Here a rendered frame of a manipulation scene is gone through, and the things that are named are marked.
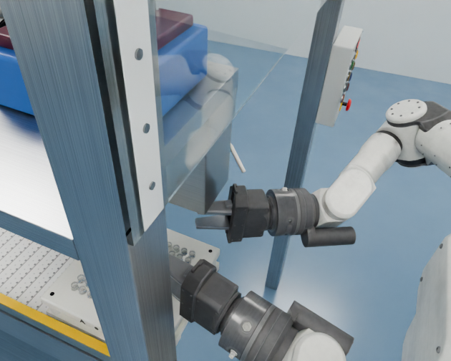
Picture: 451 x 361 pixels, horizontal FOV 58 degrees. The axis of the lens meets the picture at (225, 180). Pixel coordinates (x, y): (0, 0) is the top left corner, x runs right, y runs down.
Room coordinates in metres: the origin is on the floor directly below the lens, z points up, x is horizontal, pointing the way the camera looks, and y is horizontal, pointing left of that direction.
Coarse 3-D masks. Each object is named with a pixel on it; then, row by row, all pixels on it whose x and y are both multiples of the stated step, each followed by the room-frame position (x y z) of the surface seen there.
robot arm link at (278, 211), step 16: (240, 192) 0.51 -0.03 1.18; (256, 192) 0.53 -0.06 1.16; (272, 192) 0.54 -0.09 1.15; (288, 192) 0.54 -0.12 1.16; (240, 208) 0.49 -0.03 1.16; (256, 208) 0.50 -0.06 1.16; (272, 208) 0.51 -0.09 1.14; (288, 208) 0.51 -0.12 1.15; (240, 224) 0.49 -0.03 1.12; (256, 224) 0.50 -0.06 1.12; (272, 224) 0.50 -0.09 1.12; (288, 224) 0.49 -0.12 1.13; (240, 240) 0.49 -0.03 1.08
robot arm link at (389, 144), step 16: (384, 128) 0.72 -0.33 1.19; (400, 128) 0.69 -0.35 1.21; (416, 128) 0.69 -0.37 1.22; (368, 144) 0.68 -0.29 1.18; (384, 144) 0.67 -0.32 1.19; (400, 144) 0.69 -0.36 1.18; (352, 160) 0.65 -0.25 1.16; (368, 160) 0.64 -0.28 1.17; (384, 160) 0.64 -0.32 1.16; (400, 160) 0.70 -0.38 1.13; (416, 160) 0.68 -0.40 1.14
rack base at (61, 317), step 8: (216, 264) 0.52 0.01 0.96; (48, 312) 0.38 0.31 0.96; (64, 320) 0.37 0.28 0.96; (72, 320) 0.37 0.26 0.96; (184, 320) 0.39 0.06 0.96; (80, 328) 0.36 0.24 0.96; (88, 328) 0.36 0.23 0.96; (184, 328) 0.38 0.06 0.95; (96, 336) 0.35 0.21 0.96; (176, 336) 0.35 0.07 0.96; (176, 344) 0.35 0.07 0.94
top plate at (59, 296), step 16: (176, 240) 0.54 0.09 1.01; (192, 240) 0.54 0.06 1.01; (176, 256) 0.50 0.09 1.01; (208, 256) 0.50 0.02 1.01; (64, 272) 0.44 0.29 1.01; (80, 272) 0.44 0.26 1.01; (64, 288) 0.41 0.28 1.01; (48, 304) 0.38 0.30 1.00; (64, 304) 0.38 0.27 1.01; (80, 304) 0.38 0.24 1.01; (176, 304) 0.39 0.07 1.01; (96, 320) 0.35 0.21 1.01; (176, 320) 0.36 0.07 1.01
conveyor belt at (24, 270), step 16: (0, 240) 0.57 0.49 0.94; (16, 240) 0.57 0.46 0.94; (0, 256) 0.52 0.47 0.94; (16, 256) 0.52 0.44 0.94; (32, 256) 0.53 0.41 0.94; (48, 256) 0.53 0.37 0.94; (64, 256) 0.53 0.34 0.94; (0, 272) 0.48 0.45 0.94; (16, 272) 0.48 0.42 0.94; (32, 272) 0.49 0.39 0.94; (48, 272) 0.49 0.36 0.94; (0, 288) 0.45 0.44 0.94; (16, 288) 0.45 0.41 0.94; (32, 288) 0.45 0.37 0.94; (48, 288) 0.45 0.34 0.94; (32, 304) 0.41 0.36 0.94
